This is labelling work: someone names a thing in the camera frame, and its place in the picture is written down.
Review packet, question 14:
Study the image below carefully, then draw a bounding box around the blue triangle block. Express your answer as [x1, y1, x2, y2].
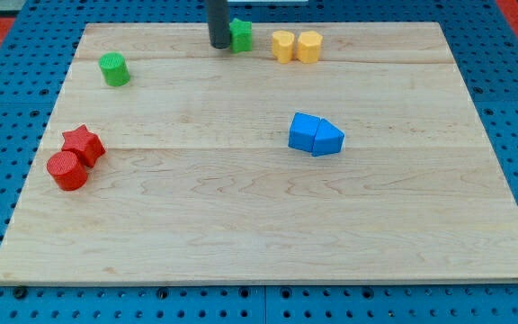
[311, 119, 344, 157]

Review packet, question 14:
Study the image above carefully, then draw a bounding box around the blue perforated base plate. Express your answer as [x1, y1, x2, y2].
[0, 0, 518, 323]

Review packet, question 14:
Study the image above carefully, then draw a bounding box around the yellow heart block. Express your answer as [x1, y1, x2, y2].
[272, 31, 295, 64]

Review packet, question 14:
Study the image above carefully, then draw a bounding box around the wooden board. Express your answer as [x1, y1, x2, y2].
[0, 22, 518, 287]

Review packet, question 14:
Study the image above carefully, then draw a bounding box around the blue cube block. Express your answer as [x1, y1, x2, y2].
[288, 112, 321, 152]

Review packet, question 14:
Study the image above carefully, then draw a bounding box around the green cylinder block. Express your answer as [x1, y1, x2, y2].
[98, 52, 130, 86]

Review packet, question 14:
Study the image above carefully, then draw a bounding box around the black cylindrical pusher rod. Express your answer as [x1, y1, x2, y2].
[205, 0, 231, 49]

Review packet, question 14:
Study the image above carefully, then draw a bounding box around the green star block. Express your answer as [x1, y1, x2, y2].
[229, 18, 253, 53]

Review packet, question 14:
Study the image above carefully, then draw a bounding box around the yellow hexagon block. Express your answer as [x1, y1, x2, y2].
[296, 31, 323, 64]

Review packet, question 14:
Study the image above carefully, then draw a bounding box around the red star block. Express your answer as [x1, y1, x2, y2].
[61, 124, 106, 168]

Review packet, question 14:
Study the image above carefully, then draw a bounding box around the red cylinder block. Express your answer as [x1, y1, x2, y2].
[46, 151, 88, 191]

